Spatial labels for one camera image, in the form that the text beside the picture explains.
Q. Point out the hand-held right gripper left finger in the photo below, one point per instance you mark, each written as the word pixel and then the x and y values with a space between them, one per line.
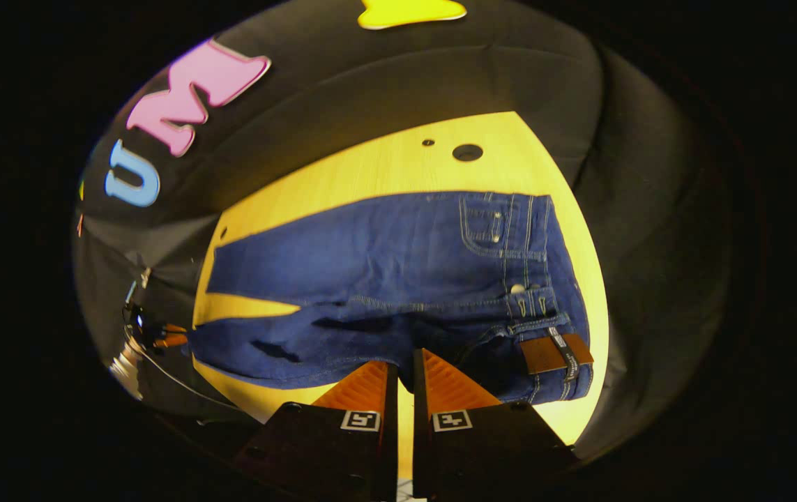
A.
pixel 384 446

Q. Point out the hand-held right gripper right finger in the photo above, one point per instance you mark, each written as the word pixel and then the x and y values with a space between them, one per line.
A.
pixel 426 446

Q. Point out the blue denim jeans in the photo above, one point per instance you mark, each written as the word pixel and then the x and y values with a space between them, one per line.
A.
pixel 384 251

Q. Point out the black backdrop cloth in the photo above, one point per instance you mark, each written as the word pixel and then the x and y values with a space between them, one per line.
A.
pixel 398 84

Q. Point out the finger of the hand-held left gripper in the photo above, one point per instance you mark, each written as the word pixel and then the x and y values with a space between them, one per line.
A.
pixel 175 328
pixel 171 341

